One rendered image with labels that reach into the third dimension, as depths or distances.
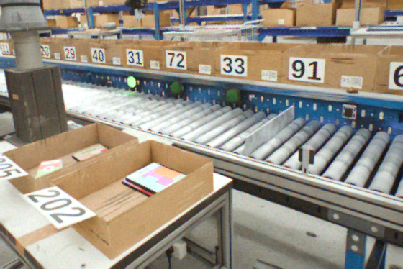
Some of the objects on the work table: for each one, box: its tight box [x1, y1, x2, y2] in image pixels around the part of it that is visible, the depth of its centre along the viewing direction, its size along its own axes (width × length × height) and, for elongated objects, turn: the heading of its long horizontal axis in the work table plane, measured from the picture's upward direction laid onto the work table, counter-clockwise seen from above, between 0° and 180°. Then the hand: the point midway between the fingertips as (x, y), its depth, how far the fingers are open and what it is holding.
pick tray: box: [2, 122, 139, 195], centre depth 119 cm, size 28×38×10 cm
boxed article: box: [35, 159, 63, 181], centre depth 115 cm, size 7×13×4 cm, turn 25°
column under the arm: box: [3, 63, 73, 147], centre depth 152 cm, size 26×26×33 cm
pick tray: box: [49, 140, 214, 260], centre depth 98 cm, size 28×38×10 cm
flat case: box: [72, 145, 111, 162], centre depth 127 cm, size 14×19×2 cm
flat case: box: [125, 163, 188, 194], centre depth 105 cm, size 14×19×2 cm
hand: (137, 21), depth 230 cm, fingers closed
